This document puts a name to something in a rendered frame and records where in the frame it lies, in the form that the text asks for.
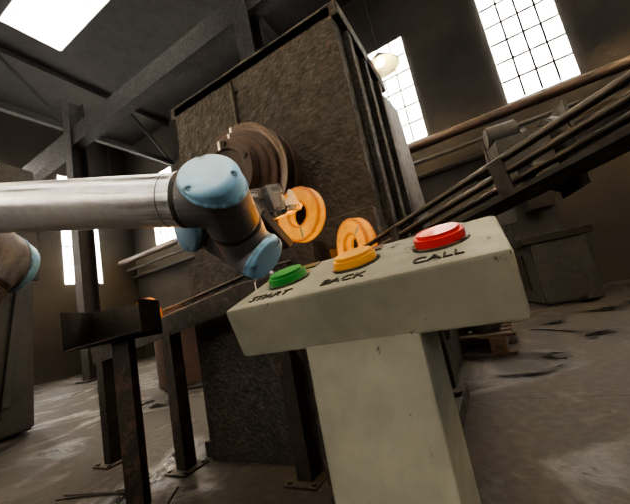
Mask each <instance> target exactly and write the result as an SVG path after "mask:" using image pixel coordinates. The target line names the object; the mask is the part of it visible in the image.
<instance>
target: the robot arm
mask: <svg viewBox="0 0 630 504"><path fill-rule="evenodd" d="M274 185H275V186H274ZM280 192H282V189H281V187H280V184H279V183H275V184H269V185H265V186H262V187H261V188H256V189H250V190H249V188H248V183H247V180H246V178H245V177H244V175H243V174H242V172H241V170H240V168H239V166H238V165H237V164H236V163H235V162H234V161H233V160H232V159H230V158H228V157H226V156H223V155H218V154H207V155H203V156H200V157H195V158H193V159H191V160H189V161H188V162H186V163H185V164H184V165H183V166H182V167H181V168H180V170H179V171H175V172H173V173H157V174H140V175H123V176H107V177H90V178H73V179H56V180H40V181H23V182H6V183H0V302H1V300H2V299H3V298H4V297H6V296H7V294H8V293H12V292H16V291H18V290H20V289H22V288H23V287H24V286H25V283H27V284H28V283H30V281H31V280H32V279H33V278H34V277H35V275H36V274H37V272H38V270H39V267H40V254H39V253H38V251H37V249H36V248H35V247H33V246H32V245H31V244H30V243H29V242H28V241H27V240H26V239H25V238H23V237H21V236H19V235H17V234H16V233H14V232H44V231H74V230H104V229H134V228H164V227H173V228H174V233H175V236H176V239H177V241H178V243H179V244H180V245H181V247H182V248H183V249H185V250H186V251H189V252H197V251H198V250H200V249H204V250H206V251H207V252H209V253H210V254H212V255H214V256H215V257H217V258H218V259H220V260H222V261H223V262H225V263H226V264H228V265H230V266H231V267H233V268H235V269H236V270H238V271H239V272H241V273H242V274H243V275H244V276H248V277H250V278H252V279H260V278H263V277H264V276H266V275H267V274H268V273H269V272H270V271H271V270H272V269H273V268H274V266H275V265H276V263H277V262H278V260H279V257H280V255H281V251H282V250H284V249H287V248H290V247H291V245H292V243H293V240H292V239H291V238H290V237H289V236H288V235H287V234H286V232H285V231H284V230H283V229H282V228H281V227H280V226H279V225H278V223H277V222H276V221H275V219H278V218H280V217H282V216H285V215H288V214H291V213H293V212H296V211H299V210H301V208H302V206H303V205H302V204H301V203H300V202H299V201H298V200H297V198H296V196H295V194H294V192H293V191H292V190H291V189H289V190H288V191H287V194H288V197H287V198H285V197H284V195H283V194H281V193H280Z"/></svg>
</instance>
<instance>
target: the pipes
mask: <svg viewBox="0 0 630 504"><path fill-rule="evenodd" d="M627 69H630V56H627V57H625V58H622V59H620V60H617V61H615V62H612V63H610V64H607V65H605V66H602V67H600V68H597V69H595V70H593V71H590V72H588V73H585V74H583V75H580V76H578V77H575V78H573V79H570V80H568V81H565V82H563V83H560V84H558V85H555V86H553V87H550V88H548V89H545V90H543V91H540V92H538V93H535V94H533V95H531V96H528V97H526V98H523V99H521V100H518V101H516V102H513V103H511V104H508V105H506V106H503V107H501V108H498V109H496V110H493V111H491V112H488V113H486V114H483V115H481V116H478V117H476V118H473V119H471V120H468V121H466V122H464V123H461V124H459V125H456V126H454V127H451V128H449V129H446V130H444V131H441V132H439V133H436V134H434V135H431V136H429V137H426V138H424V139H421V140H419V141H416V142H414V143H411V144H409V145H408V147H409V151H410V154H411V153H414V152H417V151H419V150H422V149H424V148H427V147H429V146H432V145H435V144H437V143H440V142H442V141H445V140H447V139H450V138H453V137H455V136H458V135H460V134H463V133H465V132H468V131H471V130H473V129H476V128H478V127H481V126H483V125H486V124H489V123H491V122H494V121H496V120H499V119H501V118H504V117H507V116H509V115H512V114H514V113H517V112H519V111H522V110H525V109H527V108H530V107H532V106H535V105H537V104H540V103H543V102H545V101H548V100H550V99H553V98H555V97H558V96H560V95H563V94H566V93H568V92H571V91H573V90H576V89H578V88H581V87H584V86H586V85H589V84H591V83H594V82H596V81H599V80H602V79H604V78H607V77H609V76H612V75H614V74H617V73H620V72H622V71H625V70H627ZM627 87H630V84H628V85H626V86H625V87H623V88H622V89H624V88H627ZM622 89H620V90H622ZM588 97H589V96H588ZM588 97H586V98H588ZM586 98H583V99H580V100H578V101H575V102H572V103H570V104H567V105H568V108H569V109H570V108H573V107H574V106H576V105H577V104H579V103H580V102H582V101H583V100H585V99H586ZM629 108H630V105H628V106H626V107H625V108H623V109H621V110H620V111H623V110H626V109H629ZM554 110H555V109H554ZM554 110H551V111H549V112H546V113H543V114H541V115H538V116H535V117H533V118H530V119H527V120H525V121H522V122H519V123H518V126H519V127H522V126H524V125H527V124H530V123H532V122H535V121H538V120H541V119H543V118H546V117H549V116H550V115H551V114H552V112H553V111H554ZM620 111H618V112H620ZM618 112H616V113H618ZM590 115H591V114H590ZM590 115H587V116H584V117H581V118H578V119H576V120H573V122H574V125H575V124H577V123H578V122H580V121H582V120H583V119H585V118H587V117H588V116H590ZM481 141H483V136H482V137H479V138H477V139H474V140H471V141H469V142H466V143H463V144H461V145H458V146H455V147H453V148H450V149H447V150H445V151H442V152H439V153H437V154H434V155H431V156H429V157H426V158H423V159H421V160H418V161H415V162H413V164H414V166H416V165H419V164H422V163H424V162H427V161H430V160H432V159H435V158H438V157H440V156H443V155H446V154H449V153H451V152H454V151H457V150H459V149H462V148H465V147H468V146H470V145H473V144H476V143H478V142H481ZM482 159H485V152H483V153H480V154H477V155H474V156H471V157H469V158H466V159H463V160H460V161H457V162H454V163H452V164H449V165H446V166H443V167H440V168H438V169H435V170H432V171H429V172H426V173H423V174H421V175H418V176H417V178H418V181H421V180H424V179H427V178H430V177H433V176H436V175H438V174H441V173H444V172H447V171H450V170H453V169H456V168H459V167H462V166H464V165H467V164H470V163H473V162H476V161H479V160H482ZM178 244H179V243H178V241H177V239H173V240H171V241H168V242H166V243H163V244H161V245H158V246H156V247H153V248H151V249H149V250H146V251H144V252H141V253H139V254H136V255H134V256H131V257H129V258H126V259H124V260H121V261H119V265H120V266H124V265H126V264H129V263H131V262H134V261H136V260H139V259H142V258H144V257H147V256H149V255H152V254H154V253H157V252H160V251H162V250H165V249H167V248H170V247H172V246H175V245H178ZM183 251H186V250H185V249H181V250H178V251H176V252H173V253H170V254H168V255H165V256H163V257H160V258H157V259H155V260H152V261H149V262H147V263H144V264H141V265H139V266H136V267H133V268H131V269H128V270H127V272H129V271H132V270H135V269H137V268H140V267H143V266H146V265H148V264H151V263H154V262H156V261H159V260H162V259H165V258H167V257H170V256H173V255H175V254H178V253H181V252H183ZM193 259H195V257H194V255H192V256H189V257H187V258H184V259H181V260H178V261H175V262H173V263H170V264H167V265H164V266H161V267H158V268H156V269H153V270H150V271H147V272H144V273H142V274H139V275H136V276H133V279H134V280H135V279H138V278H141V277H144V276H147V275H150V274H152V273H155V272H158V271H161V270H164V269H167V268H170V267H173V266H176V265H178V264H181V263H184V262H187V261H190V260H193Z"/></svg>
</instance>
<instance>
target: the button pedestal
mask: <svg viewBox="0 0 630 504"><path fill-rule="evenodd" d="M463 225H464V228H465V232H466V235H465V236H464V237H462V238H461V239H459V240H457V241H455V242H452V243H449V244H446V245H443V246H440V247H435V248H430V249H416V248H415V245H414V242H413V239H414V238H415V237H416V236H413V237H410V238H406V239H402V240H399V241H395V242H391V243H388V244H384V247H383V248H382V249H381V250H378V251H375V252H376V254H377V256H376V257H375V258H374V259H372V260H371V261H369V262H367V263H365V264H363V265H360V266H357V267H354V268H351V269H347V270H335V267H334V265H333V262H334V261H335V258H332V259H329V260H325V261H321V263H320V264H318V265H317V266H316V267H314V268H310V269H306V271H307V273H306V274H305V275H304V276H303V277H301V278H299V279H297V280H295V281H293V282H291V283H288V284H285V285H282V286H278V287H270V284H269V282H267V283H265V284H264V285H263V286H261V287H260V288H258V289H257V290H256V291H254V292H253V293H251V294H250V295H249V296H247V297H246V298H244V299H243V300H241V301H240V302H239V303H237V304H236V305H234V306H233V307H232V308H230V309H229V310H228V311H227V316H228V319H229V321H230V323H231V326H232V328H233V330H234V333H235V335H236V337H237V340H238V342H239V344H240V347H241V349H242V351H243V353H244V355H245V356H254V355H261V354H269V353H276V352H284V351H291V350H299V349H306V350H307V355H308V361H309V366H310V371H311V377H312V382H313V387H314V393H315V398H316V403H317V409H318V414H319V419H320V425H321V430H322V435H323V441H324V446H325V451H326V457H327V462H328V467H329V473H330V478H331V483H332V489H333V494H334V499H335V504H481V500H480V496H479V492H478V489H477V485H476V481H475V477H474V473H473V469H472V465H471V461H470V457H469V453H468V449H467V445H466V441H465V437H464V433H463V429H462V425H461V421H460V417H459V413H458V409H457V406H456V402H455V398H454V394H453V390H452V386H451V382H450V378H449V374H448V370H447V366H446V362H445V358H444V354H443V350H442V346H441V342H440V338H439V334H438V331H441V330H449V329H456V328H464V327H471V326H479V325H487V324H494V323H502V322H509V321H517V320H524V319H527V318H529V317H530V314H531V311H530V308H529V304H528V300H527V297H526V293H525V289H524V286H523V282H522V279H521V275H520V271H519V268H518V264H517V261H516V257H515V253H514V250H513V248H512V247H511V245H510V243H509V241H508V239H507V237H506V235H505V233H504V231H503V230H502V228H501V226H500V224H499V222H498V220H497V218H496V217H495V216H487V217H484V218H480V219H476V220H472V221H469V222H465V223H463Z"/></svg>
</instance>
